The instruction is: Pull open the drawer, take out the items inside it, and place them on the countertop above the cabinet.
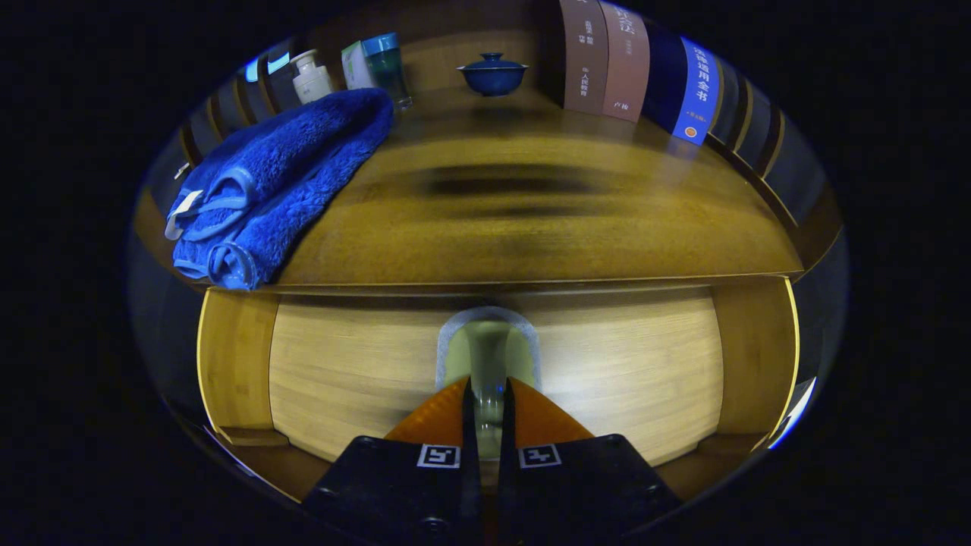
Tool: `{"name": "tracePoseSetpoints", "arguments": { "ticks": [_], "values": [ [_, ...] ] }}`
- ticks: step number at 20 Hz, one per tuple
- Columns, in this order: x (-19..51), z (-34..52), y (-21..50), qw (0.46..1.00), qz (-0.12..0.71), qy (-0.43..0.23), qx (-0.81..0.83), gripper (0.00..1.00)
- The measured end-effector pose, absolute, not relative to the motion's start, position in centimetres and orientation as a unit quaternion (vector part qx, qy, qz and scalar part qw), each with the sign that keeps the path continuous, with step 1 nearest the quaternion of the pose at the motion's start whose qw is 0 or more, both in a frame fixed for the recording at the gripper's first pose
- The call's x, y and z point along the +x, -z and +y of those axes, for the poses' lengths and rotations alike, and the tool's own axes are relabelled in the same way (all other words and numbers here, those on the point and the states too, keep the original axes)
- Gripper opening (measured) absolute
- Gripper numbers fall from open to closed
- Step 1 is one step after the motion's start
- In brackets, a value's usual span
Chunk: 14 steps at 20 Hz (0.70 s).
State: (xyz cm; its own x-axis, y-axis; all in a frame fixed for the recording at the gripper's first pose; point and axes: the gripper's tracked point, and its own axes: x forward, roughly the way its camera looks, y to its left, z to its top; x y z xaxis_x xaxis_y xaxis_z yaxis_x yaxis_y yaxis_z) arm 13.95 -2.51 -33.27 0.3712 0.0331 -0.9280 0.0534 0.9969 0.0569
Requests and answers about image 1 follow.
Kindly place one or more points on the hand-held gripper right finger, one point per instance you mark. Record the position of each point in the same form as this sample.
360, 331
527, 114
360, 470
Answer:
592, 493

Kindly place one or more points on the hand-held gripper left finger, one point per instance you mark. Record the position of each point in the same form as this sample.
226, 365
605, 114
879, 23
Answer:
394, 493

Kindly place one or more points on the wooden drawer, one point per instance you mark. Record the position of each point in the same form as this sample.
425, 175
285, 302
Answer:
364, 371

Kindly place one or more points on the pale green scrubbing brush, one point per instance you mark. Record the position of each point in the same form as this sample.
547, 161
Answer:
489, 349

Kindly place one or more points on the wooden countertop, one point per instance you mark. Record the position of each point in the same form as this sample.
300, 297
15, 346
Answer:
531, 227

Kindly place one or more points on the wooden cabinet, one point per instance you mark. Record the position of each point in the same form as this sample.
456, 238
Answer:
440, 57

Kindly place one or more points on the folded blue towel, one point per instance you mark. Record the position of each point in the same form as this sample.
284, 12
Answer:
288, 174

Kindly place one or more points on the blue book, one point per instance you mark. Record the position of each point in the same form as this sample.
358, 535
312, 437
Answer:
698, 91

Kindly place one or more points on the teal bottle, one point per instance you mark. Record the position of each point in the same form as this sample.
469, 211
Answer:
388, 72

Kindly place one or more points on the white pump bottle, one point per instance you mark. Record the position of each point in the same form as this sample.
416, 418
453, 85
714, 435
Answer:
312, 80

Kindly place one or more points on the reddish brown book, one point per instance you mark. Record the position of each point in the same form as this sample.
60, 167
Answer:
626, 68

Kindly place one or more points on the green white tube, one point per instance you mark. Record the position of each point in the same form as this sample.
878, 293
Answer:
353, 68

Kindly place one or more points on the blue lidded teacup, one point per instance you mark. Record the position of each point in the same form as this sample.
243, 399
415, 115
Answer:
493, 76

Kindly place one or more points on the dark brown book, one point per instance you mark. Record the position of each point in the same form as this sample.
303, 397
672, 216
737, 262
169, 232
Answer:
584, 61

